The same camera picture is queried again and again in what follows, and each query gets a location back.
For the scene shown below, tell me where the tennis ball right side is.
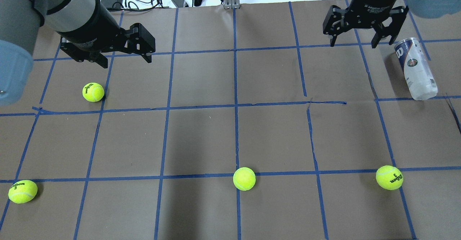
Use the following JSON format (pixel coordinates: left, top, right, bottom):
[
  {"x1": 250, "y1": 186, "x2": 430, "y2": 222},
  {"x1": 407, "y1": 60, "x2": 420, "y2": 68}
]
[{"x1": 375, "y1": 165, "x2": 403, "y2": 190}]

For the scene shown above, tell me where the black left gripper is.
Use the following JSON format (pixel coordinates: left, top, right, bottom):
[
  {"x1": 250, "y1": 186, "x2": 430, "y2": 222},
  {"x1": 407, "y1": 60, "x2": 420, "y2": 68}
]
[{"x1": 56, "y1": 5, "x2": 156, "y2": 68}]

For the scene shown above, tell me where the tennis ball far left corner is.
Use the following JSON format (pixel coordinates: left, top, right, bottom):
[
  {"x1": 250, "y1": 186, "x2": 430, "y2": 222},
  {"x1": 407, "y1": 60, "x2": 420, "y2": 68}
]
[{"x1": 8, "y1": 180, "x2": 38, "y2": 204}]

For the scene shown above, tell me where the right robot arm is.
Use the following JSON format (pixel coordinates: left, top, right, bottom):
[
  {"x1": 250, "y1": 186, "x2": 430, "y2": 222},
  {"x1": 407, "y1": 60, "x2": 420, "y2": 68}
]
[{"x1": 322, "y1": 0, "x2": 461, "y2": 48}]

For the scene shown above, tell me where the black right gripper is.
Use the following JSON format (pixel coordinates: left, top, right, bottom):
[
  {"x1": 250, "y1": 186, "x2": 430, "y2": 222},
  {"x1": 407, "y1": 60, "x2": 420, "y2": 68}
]
[{"x1": 322, "y1": 0, "x2": 409, "y2": 48}]

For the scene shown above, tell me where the tennis ball near left gripper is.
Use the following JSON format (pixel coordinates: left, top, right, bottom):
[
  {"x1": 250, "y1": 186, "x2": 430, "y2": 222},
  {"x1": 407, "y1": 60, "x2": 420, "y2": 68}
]
[{"x1": 82, "y1": 83, "x2": 105, "y2": 102}]

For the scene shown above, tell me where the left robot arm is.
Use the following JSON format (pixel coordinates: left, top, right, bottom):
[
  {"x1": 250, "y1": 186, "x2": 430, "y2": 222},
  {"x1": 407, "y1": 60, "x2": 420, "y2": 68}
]
[{"x1": 0, "y1": 0, "x2": 156, "y2": 106}]

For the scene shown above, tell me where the centre tennis ball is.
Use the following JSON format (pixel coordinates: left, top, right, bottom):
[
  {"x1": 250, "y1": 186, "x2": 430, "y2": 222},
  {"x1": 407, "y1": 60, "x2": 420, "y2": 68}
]
[{"x1": 233, "y1": 167, "x2": 256, "y2": 191}]

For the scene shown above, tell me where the clear tennis ball can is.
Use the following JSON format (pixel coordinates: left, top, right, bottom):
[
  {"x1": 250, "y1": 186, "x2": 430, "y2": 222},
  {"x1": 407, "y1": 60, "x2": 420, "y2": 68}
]
[{"x1": 394, "y1": 37, "x2": 438, "y2": 101}]

